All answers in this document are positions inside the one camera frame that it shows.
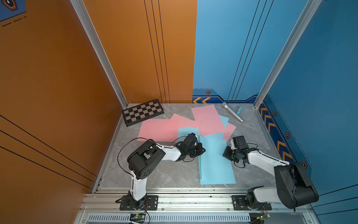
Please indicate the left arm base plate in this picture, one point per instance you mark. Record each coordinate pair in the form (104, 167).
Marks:
(148, 203)

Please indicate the aluminium corner post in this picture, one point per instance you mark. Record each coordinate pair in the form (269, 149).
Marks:
(299, 28)
(84, 17)

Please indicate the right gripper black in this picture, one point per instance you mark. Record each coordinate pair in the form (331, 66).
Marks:
(225, 153)

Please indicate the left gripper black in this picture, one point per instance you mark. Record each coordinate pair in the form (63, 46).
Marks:
(200, 151)

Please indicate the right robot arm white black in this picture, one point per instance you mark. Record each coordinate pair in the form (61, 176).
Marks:
(294, 187)

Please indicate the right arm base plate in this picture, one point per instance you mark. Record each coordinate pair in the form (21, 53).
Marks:
(243, 203)

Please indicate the left green circuit board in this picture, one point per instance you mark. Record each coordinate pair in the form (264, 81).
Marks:
(137, 218)

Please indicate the left aluminium corner post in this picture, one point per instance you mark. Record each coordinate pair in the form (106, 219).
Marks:
(84, 17)

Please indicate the pink paper small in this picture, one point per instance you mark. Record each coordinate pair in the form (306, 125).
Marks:
(183, 122)

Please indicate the aluminium rail frame front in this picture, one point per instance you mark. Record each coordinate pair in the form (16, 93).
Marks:
(186, 206)

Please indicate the black white checkerboard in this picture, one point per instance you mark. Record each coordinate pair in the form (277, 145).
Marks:
(142, 112)

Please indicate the silver microphone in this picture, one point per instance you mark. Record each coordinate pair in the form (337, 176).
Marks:
(232, 112)

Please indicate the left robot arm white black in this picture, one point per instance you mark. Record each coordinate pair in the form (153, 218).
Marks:
(144, 160)

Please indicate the right green circuit board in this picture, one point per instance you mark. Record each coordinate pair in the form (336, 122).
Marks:
(259, 219)

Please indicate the green circuit board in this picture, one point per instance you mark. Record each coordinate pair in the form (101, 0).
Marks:
(259, 219)
(137, 218)

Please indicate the light blue paper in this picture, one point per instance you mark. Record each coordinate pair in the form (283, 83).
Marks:
(229, 130)
(214, 168)

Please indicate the right aluminium corner post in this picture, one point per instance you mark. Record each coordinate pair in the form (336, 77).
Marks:
(299, 28)

